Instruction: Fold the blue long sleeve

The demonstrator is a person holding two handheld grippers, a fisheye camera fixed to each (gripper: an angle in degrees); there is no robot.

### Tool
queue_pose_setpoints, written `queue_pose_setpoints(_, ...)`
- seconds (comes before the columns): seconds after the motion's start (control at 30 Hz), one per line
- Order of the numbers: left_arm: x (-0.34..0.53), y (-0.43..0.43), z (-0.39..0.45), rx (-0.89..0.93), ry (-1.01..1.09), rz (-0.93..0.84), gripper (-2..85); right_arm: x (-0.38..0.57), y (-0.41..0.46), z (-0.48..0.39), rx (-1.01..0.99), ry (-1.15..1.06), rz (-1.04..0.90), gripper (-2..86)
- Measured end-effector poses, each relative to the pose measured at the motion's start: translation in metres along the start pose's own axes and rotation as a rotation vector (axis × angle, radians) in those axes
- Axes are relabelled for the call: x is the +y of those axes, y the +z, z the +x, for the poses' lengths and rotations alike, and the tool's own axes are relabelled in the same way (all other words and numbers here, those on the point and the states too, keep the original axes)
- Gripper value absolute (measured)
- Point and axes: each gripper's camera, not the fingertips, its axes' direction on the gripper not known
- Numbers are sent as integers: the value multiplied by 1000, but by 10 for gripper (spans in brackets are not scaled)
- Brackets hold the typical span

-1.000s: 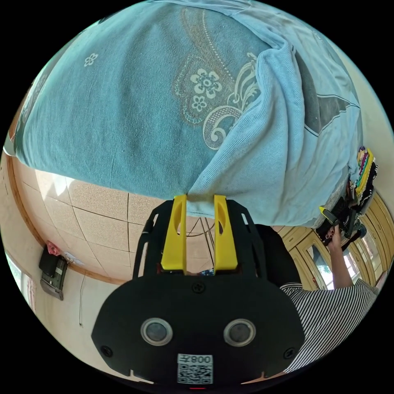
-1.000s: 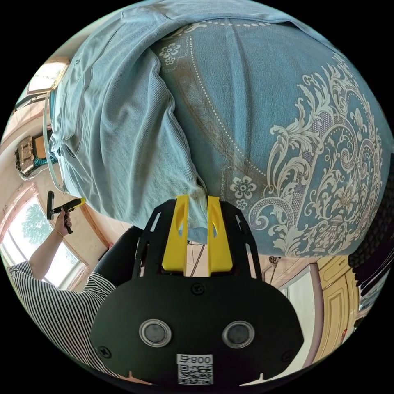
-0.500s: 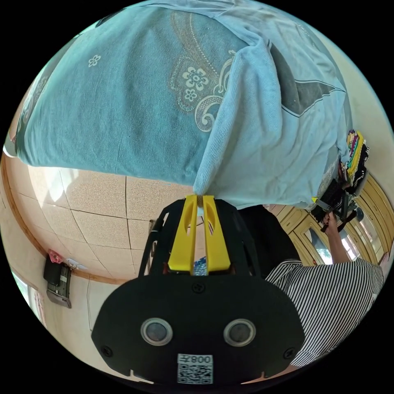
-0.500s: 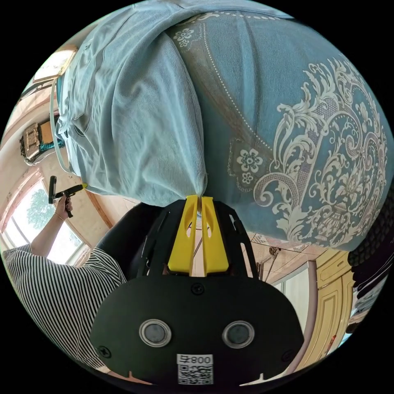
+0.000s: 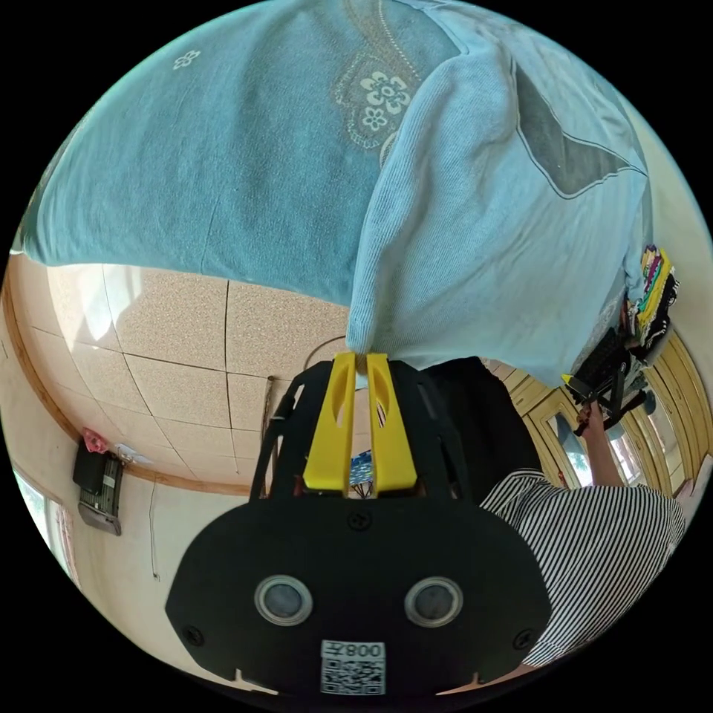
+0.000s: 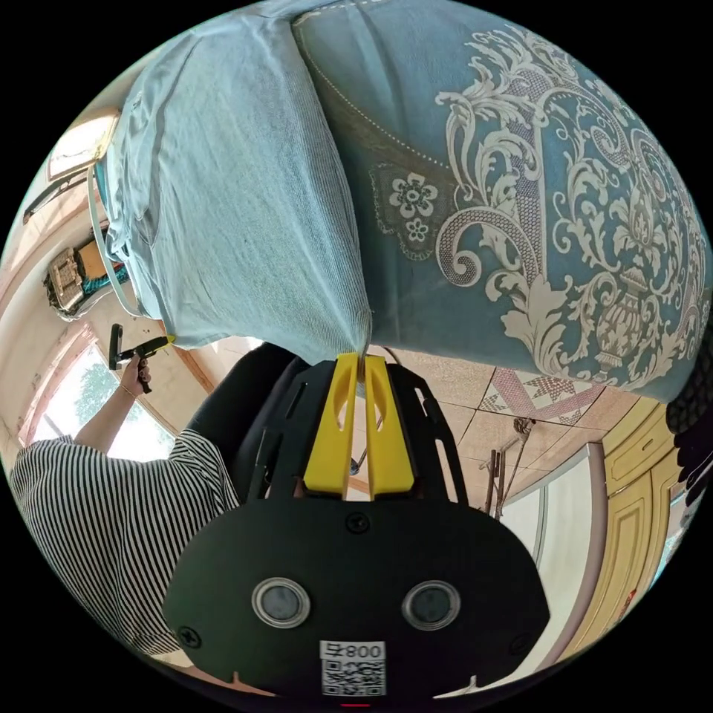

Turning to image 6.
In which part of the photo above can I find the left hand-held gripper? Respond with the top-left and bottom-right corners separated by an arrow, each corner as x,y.
114,333 -> 177,395

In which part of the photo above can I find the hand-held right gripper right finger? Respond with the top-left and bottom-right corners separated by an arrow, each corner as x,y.
362,354 -> 417,498

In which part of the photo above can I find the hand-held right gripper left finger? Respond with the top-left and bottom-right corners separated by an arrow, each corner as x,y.
302,352 -> 359,495

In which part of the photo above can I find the light blue long sleeve shirt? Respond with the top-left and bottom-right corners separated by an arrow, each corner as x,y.
102,0 -> 374,364

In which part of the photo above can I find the person's left forearm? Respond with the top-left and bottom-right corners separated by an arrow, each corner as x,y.
71,384 -> 140,448

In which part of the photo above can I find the person's left hand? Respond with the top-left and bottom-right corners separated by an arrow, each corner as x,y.
119,353 -> 152,397

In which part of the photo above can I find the window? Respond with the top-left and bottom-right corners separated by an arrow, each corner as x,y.
22,333 -> 180,464

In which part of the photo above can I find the person's body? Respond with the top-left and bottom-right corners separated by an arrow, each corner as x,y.
8,340 -> 313,660

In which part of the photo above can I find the yellow wooden cupboard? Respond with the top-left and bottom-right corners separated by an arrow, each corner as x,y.
559,396 -> 694,667

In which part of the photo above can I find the bed with blue ornament-print sheet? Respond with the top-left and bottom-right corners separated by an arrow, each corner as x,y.
291,0 -> 713,406

